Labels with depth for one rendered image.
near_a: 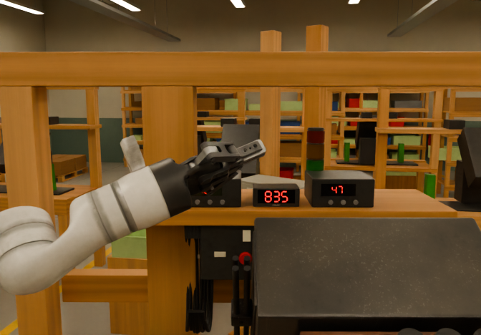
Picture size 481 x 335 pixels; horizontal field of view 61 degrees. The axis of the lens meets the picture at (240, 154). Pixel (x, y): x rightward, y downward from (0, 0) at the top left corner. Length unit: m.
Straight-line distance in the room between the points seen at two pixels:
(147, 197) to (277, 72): 0.68
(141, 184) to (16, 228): 0.15
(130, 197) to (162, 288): 0.76
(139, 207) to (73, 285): 0.93
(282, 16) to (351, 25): 1.73
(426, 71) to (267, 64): 0.42
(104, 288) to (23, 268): 0.89
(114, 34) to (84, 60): 10.89
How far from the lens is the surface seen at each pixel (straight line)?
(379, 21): 11.10
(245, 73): 1.12
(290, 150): 7.85
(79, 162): 10.33
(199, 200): 1.06
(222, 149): 0.53
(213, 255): 1.09
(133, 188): 0.52
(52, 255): 0.52
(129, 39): 11.89
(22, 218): 0.55
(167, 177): 0.52
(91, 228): 0.53
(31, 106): 1.25
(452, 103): 8.12
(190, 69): 1.13
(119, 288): 1.39
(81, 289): 1.43
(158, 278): 1.25
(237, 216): 1.04
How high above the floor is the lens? 1.82
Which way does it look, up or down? 8 degrees down
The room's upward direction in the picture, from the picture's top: straight up
